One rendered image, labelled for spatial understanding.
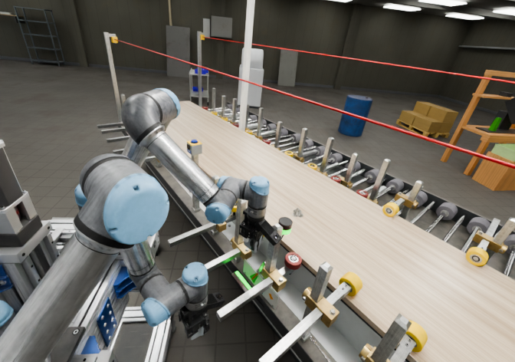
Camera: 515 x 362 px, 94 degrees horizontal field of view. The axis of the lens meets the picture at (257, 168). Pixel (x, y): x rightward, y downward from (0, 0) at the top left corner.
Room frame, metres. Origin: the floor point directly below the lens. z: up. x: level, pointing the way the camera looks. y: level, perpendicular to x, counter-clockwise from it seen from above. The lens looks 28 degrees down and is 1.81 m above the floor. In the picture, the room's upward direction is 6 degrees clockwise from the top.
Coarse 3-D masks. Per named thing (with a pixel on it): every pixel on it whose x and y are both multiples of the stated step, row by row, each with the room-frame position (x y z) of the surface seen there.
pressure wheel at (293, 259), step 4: (292, 252) 0.86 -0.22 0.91; (288, 256) 0.83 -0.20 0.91; (292, 256) 0.84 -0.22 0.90; (296, 256) 0.84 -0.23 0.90; (284, 260) 0.82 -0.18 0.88; (288, 260) 0.81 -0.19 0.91; (292, 260) 0.81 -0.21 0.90; (296, 260) 0.82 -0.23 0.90; (300, 260) 0.82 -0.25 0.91; (288, 264) 0.79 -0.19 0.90; (292, 264) 0.79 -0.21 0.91; (296, 264) 0.79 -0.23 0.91; (300, 264) 0.80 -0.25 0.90; (292, 268) 0.78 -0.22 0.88; (296, 268) 0.79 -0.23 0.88
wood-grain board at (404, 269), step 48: (240, 144) 2.13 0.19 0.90; (288, 192) 1.40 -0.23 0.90; (336, 192) 1.47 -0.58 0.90; (288, 240) 0.94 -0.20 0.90; (336, 240) 0.98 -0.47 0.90; (384, 240) 1.03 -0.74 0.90; (432, 240) 1.07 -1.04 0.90; (384, 288) 0.72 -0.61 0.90; (432, 288) 0.74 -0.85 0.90; (480, 288) 0.77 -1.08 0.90; (432, 336) 0.53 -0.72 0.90; (480, 336) 0.55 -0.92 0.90
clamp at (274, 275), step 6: (264, 270) 0.77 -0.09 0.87; (276, 270) 0.77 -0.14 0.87; (264, 276) 0.76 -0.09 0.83; (270, 276) 0.74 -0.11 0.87; (276, 276) 0.74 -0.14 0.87; (282, 276) 0.74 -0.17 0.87; (276, 282) 0.71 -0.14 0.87; (282, 282) 0.71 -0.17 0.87; (276, 288) 0.70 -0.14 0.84; (282, 288) 0.71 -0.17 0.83
